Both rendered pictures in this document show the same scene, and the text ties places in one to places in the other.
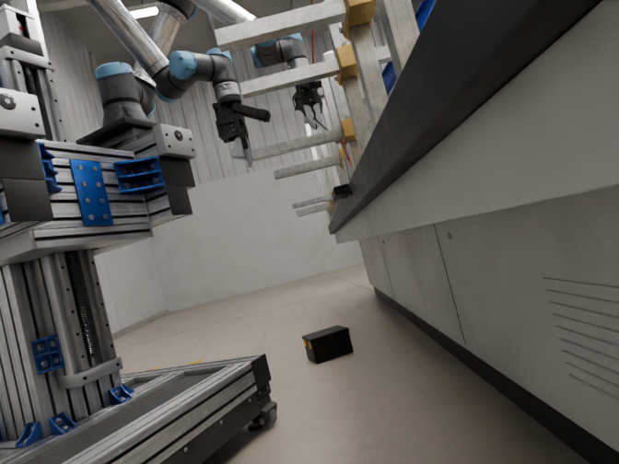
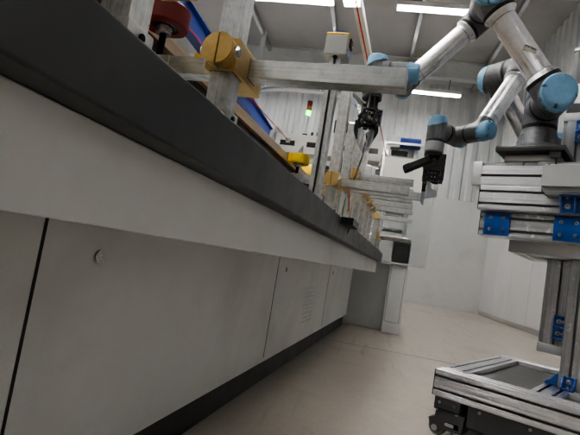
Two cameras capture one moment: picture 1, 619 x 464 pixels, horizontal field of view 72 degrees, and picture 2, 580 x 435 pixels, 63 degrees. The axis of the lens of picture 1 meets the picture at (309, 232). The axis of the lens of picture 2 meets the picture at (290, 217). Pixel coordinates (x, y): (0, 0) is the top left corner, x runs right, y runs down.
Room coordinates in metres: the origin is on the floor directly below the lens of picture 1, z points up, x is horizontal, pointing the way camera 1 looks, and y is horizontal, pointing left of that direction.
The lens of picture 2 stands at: (3.22, 0.10, 0.52)
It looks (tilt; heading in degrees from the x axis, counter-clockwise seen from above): 5 degrees up; 195
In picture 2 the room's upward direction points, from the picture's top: 9 degrees clockwise
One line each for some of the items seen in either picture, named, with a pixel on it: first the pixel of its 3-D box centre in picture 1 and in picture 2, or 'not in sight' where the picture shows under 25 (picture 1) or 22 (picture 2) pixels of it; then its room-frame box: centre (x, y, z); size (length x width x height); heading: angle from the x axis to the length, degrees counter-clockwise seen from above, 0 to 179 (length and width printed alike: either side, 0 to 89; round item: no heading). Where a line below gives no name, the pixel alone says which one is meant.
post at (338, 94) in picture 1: (346, 126); (344, 179); (1.32, -0.19, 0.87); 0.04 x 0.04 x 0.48; 89
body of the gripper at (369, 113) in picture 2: (304, 91); (370, 111); (1.53, -0.10, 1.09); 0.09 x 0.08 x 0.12; 19
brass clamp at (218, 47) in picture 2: not in sight; (233, 66); (2.55, -0.20, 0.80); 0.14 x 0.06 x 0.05; 179
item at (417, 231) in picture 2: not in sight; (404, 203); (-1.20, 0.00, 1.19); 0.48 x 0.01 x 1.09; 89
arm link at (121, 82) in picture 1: (118, 86); (542, 109); (1.38, 0.49, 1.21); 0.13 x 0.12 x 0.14; 2
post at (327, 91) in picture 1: (339, 133); (337, 153); (1.57, -0.20, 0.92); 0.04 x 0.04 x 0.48; 89
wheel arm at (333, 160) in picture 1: (332, 161); (348, 184); (1.53, -0.14, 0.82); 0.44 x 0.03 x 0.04; 89
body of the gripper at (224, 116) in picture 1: (231, 120); (433, 167); (1.28, 0.15, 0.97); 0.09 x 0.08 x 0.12; 89
